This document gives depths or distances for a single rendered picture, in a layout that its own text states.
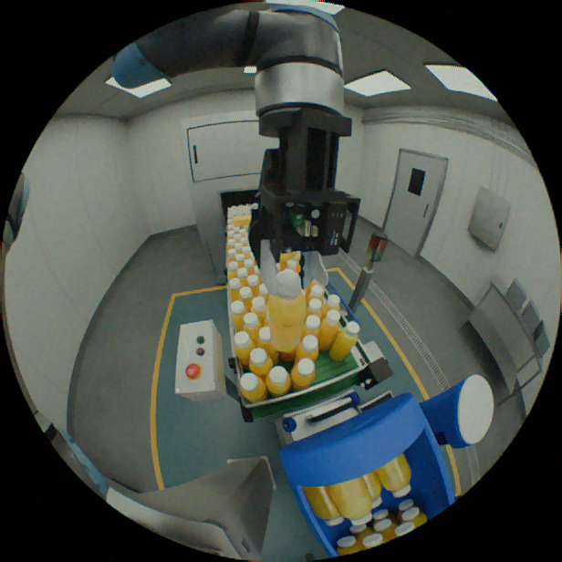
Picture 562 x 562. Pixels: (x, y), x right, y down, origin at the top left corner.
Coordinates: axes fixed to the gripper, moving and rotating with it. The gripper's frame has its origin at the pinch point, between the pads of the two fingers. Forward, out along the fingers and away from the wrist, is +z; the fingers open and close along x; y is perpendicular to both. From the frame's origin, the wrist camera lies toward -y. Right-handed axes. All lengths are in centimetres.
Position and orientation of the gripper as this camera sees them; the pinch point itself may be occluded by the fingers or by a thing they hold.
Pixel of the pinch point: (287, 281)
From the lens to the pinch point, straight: 24.5
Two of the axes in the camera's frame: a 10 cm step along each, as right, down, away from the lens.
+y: 2.7, 6.2, -7.3
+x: 9.6, -1.8, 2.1
